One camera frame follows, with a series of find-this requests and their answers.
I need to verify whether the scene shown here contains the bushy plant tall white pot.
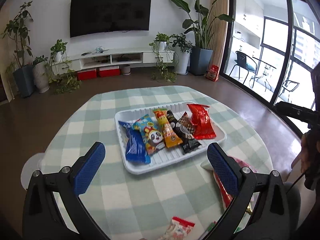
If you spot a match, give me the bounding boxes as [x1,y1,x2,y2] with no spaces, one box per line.
[171,33,193,75]

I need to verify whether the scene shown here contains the large-leaf plant blue pot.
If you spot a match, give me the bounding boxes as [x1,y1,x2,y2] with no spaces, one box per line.
[168,0,235,76]

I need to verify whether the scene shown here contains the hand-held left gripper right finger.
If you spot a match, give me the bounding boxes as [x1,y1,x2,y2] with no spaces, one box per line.
[202,142,292,240]

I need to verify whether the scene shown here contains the red snack bag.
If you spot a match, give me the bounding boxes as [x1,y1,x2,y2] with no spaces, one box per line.
[187,104,217,140]

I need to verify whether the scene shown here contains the red gift bag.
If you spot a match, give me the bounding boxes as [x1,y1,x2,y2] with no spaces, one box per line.
[206,65,220,82]

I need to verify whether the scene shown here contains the white red snack packet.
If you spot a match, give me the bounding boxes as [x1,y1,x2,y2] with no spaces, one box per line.
[157,216,196,240]

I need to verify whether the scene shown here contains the person's right hand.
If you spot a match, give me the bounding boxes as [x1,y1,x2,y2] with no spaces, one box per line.
[301,131,315,178]

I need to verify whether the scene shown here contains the green white checkered tablecloth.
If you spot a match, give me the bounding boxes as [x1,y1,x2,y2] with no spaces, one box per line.
[41,85,274,240]

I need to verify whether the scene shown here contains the long white pink snack packet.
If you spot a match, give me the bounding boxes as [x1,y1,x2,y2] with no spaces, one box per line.
[200,155,258,178]

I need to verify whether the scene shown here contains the black balcony chair teal cushion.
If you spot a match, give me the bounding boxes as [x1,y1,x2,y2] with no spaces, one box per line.
[229,51,258,85]

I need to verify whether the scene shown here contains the balcony glass table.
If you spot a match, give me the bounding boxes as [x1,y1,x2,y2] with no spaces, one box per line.
[251,56,277,90]

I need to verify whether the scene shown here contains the black metal balcony armchair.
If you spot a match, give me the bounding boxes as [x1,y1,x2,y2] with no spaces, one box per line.
[277,79,300,103]

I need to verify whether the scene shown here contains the white plastic tray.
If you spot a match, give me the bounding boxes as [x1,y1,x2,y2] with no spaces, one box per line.
[114,101,227,175]

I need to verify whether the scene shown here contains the tall tree plant grey pot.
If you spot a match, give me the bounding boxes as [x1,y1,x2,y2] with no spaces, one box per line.
[1,1,35,98]

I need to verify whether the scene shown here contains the white television cabinet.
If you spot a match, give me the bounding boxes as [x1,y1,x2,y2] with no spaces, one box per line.
[54,47,175,72]

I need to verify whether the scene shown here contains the small plant ribbed white pot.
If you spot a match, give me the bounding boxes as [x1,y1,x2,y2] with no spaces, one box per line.
[32,55,50,93]

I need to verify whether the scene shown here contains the panda cartoon snack packet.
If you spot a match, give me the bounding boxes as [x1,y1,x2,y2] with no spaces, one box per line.
[132,114,167,156]

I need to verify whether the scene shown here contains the trailing vine plant white pot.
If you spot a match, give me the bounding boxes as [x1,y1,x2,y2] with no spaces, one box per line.
[149,32,178,82]
[45,39,82,95]

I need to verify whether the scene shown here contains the blue snack packet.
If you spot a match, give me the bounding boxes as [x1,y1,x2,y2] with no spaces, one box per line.
[118,120,151,165]

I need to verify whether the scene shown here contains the white round stool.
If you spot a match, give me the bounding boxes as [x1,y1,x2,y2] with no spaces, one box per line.
[20,152,45,190]

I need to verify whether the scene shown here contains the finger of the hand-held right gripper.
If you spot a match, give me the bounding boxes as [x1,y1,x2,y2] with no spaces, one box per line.
[272,101,320,133]

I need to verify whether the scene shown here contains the black snack packet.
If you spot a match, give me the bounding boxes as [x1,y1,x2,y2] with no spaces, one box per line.
[166,110,202,155]

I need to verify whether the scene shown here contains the black framed sliding glass door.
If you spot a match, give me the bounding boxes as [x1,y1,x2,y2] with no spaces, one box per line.
[220,0,320,140]

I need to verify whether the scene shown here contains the red storage box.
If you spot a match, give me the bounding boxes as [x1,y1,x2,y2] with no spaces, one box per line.
[77,69,97,81]
[98,66,120,78]

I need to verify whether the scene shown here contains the beige curtain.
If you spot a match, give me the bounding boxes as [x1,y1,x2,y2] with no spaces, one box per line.
[209,0,229,74]

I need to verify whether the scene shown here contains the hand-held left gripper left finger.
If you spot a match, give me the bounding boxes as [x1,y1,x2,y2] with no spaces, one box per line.
[22,141,112,240]

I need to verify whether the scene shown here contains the black wall television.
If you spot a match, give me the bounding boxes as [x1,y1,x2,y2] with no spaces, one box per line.
[69,0,152,38]

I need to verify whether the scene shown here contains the green snack packet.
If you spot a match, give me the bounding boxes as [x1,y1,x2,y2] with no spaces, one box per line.
[205,220,217,233]

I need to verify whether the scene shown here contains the orange snack packet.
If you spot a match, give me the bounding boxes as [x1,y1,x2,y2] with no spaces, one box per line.
[152,108,184,148]

